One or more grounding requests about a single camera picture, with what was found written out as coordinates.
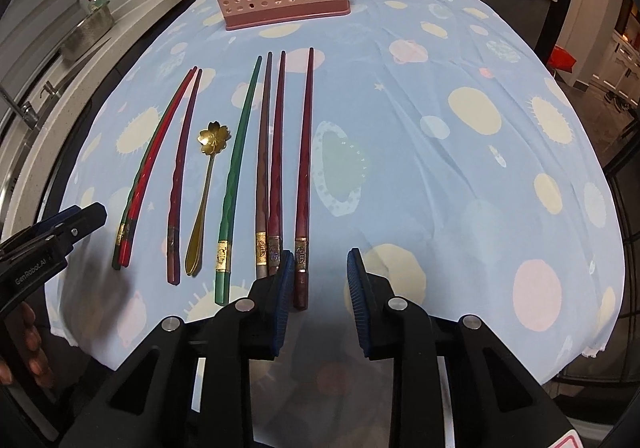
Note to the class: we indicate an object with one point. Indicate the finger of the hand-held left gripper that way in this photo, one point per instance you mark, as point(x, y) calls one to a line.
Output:
point(82, 225)
point(52, 222)

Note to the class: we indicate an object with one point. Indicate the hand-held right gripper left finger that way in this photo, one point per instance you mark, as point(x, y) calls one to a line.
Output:
point(281, 303)

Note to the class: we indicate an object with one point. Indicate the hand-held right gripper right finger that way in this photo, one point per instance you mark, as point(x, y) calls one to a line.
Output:
point(356, 303)

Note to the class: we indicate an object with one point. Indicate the thin green chopstick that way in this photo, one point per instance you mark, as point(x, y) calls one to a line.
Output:
point(116, 259)

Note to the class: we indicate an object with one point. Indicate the bright red chopstick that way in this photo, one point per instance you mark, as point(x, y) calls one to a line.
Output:
point(126, 248)

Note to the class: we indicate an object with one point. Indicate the thick green chopstick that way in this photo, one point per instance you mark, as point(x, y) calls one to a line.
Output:
point(232, 198)

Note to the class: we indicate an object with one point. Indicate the brown chopstick gold band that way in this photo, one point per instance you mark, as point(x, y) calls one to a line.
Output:
point(261, 188)

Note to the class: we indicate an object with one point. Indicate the gold flower spoon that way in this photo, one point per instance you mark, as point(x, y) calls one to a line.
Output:
point(215, 138)

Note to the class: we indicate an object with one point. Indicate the person's left hand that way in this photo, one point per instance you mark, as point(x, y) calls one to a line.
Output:
point(30, 343)

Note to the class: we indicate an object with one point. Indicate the blue planet print tablecloth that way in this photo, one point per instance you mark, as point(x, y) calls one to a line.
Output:
point(425, 178)

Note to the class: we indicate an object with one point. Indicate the metal colander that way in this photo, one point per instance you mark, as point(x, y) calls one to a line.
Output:
point(87, 36)

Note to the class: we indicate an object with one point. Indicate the green dish soap bottle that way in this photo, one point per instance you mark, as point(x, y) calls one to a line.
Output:
point(95, 4)

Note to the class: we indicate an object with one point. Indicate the red paper item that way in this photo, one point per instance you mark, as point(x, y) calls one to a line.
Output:
point(562, 61)

